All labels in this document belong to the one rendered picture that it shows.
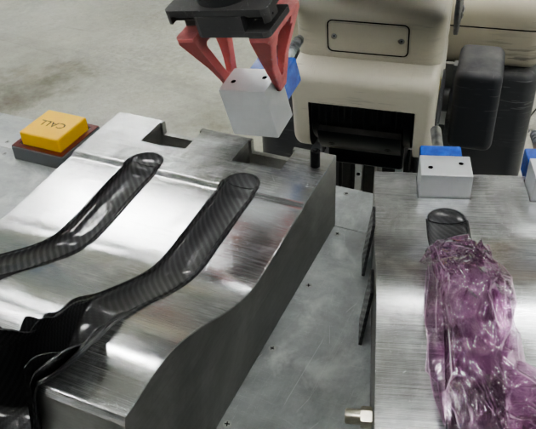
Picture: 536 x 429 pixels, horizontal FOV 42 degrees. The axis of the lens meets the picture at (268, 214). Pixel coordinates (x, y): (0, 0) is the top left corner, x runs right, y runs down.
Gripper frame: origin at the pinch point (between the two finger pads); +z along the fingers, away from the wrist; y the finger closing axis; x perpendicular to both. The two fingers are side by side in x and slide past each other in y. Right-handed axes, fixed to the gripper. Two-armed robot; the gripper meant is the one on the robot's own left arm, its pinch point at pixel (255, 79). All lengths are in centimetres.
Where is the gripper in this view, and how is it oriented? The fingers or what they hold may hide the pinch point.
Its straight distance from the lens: 68.4
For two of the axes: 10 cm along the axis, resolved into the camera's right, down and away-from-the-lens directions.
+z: 2.4, 7.1, 6.6
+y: 8.9, 1.1, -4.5
